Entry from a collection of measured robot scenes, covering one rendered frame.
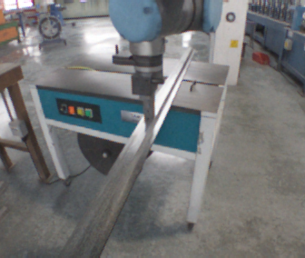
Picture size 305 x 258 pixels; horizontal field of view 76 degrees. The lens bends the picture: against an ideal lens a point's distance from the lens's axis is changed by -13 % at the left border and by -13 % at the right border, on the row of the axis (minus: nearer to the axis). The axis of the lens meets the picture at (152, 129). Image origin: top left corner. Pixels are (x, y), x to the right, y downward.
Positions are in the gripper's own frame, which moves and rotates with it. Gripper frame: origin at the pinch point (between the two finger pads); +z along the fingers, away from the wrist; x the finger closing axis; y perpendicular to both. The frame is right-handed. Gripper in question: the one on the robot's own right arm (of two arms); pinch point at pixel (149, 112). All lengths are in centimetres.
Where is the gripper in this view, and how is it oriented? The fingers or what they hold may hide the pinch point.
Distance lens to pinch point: 63.1
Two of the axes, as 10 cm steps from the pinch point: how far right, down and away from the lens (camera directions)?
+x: 2.8, -5.4, 8.0
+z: 0.2, 8.3, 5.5
